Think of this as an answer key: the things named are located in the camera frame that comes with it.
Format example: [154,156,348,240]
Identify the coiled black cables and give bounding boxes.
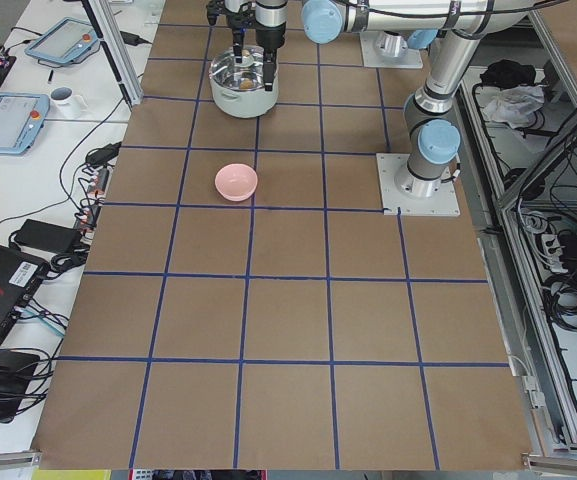
[542,279,577,334]

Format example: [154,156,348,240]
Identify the black power adapter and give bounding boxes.
[8,219,82,253]

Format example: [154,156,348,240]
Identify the white mug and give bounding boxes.
[50,87,88,120]

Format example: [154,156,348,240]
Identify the blue teach pendant far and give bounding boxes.
[24,17,99,67]

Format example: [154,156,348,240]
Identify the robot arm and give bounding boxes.
[206,1,449,92]
[301,1,538,198]

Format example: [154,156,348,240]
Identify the pink bowl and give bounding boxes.
[214,163,258,202]

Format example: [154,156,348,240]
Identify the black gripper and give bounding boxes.
[255,0,287,92]
[206,0,254,63]

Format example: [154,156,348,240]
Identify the glass pot lid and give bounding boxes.
[209,45,265,94]

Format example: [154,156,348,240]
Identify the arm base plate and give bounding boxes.
[360,31,423,69]
[376,153,460,217]

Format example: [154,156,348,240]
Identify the blue teach pendant near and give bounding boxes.
[0,92,50,155]

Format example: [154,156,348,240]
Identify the blue teach pendant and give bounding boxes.
[0,92,50,155]
[24,17,99,67]

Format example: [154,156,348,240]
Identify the aluminium frame post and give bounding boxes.
[82,0,143,109]

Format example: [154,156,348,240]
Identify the mint green cooking pot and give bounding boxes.
[209,45,279,118]

